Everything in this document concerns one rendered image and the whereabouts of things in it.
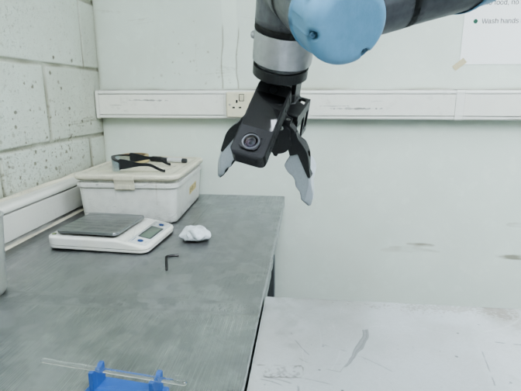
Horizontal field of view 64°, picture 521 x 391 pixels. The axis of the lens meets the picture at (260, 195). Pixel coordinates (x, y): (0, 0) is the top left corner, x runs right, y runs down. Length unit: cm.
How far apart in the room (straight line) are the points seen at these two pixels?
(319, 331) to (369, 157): 94
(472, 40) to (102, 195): 126
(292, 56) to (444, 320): 50
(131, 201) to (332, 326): 74
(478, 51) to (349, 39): 124
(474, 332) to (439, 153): 92
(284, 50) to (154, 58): 113
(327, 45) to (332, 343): 44
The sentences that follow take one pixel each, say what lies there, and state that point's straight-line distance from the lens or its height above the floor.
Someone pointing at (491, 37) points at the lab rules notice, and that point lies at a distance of 163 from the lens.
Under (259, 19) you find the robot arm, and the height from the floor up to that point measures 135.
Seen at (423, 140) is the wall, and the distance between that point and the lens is 158.
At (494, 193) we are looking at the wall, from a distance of 169.
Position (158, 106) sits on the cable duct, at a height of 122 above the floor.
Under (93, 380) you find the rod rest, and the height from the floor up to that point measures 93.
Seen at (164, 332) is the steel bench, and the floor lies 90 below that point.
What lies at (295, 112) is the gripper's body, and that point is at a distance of 58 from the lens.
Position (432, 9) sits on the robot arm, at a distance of 46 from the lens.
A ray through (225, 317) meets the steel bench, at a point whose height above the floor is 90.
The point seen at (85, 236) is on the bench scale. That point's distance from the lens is 110.
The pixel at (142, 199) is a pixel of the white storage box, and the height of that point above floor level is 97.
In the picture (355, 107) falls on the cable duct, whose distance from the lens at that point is 147.
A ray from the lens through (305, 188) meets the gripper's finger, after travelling 61.
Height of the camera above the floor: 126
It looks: 13 degrees down
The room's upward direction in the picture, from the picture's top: straight up
